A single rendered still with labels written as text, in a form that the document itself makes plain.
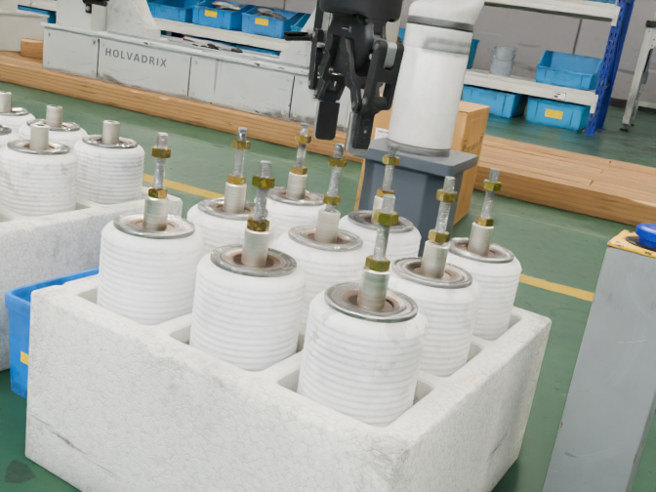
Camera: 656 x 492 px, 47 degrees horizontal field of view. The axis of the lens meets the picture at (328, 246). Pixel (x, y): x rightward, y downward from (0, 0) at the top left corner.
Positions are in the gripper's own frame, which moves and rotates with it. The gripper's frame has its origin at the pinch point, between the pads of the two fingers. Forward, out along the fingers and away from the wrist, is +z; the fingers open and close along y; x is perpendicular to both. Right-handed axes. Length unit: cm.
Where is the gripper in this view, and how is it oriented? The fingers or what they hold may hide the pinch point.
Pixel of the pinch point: (341, 133)
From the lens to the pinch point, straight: 73.8
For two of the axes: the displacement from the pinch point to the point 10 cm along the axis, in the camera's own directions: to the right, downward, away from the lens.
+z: -1.5, 9.5, 2.8
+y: -4.4, -3.2, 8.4
